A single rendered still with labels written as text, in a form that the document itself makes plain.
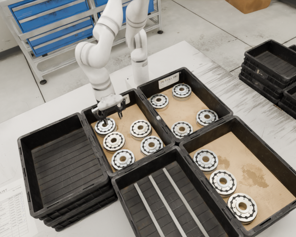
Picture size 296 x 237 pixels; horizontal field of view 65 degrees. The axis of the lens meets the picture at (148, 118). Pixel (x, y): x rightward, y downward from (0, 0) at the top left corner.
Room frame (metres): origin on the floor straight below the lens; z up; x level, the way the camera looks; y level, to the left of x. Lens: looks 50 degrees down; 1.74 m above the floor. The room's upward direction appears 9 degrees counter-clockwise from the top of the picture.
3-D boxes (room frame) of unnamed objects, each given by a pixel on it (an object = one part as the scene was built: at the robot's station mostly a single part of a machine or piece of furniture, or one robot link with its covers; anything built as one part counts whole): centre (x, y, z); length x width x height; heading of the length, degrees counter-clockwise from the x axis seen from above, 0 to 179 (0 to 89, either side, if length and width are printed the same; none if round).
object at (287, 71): (1.34, -1.03, 0.37); 0.40 x 0.30 x 0.45; 25
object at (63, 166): (0.54, 0.39, 0.87); 0.40 x 0.30 x 0.11; 21
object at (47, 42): (2.40, 0.77, 0.60); 0.72 x 0.03 x 0.56; 115
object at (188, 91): (0.88, -0.20, 0.86); 0.10 x 0.10 x 0.01
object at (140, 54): (1.09, -0.01, 1.03); 0.09 x 0.09 x 0.17; 8
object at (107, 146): (0.62, 0.17, 0.86); 0.10 x 0.10 x 0.01
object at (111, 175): (0.64, 0.11, 0.92); 0.40 x 0.30 x 0.02; 21
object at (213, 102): (0.75, -0.17, 0.87); 0.40 x 0.30 x 0.11; 21
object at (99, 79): (0.64, 0.15, 1.28); 0.09 x 0.07 x 0.15; 54
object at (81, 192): (0.54, 0.39, 0.92); 0.40 x 0.30 x 0.02; 21
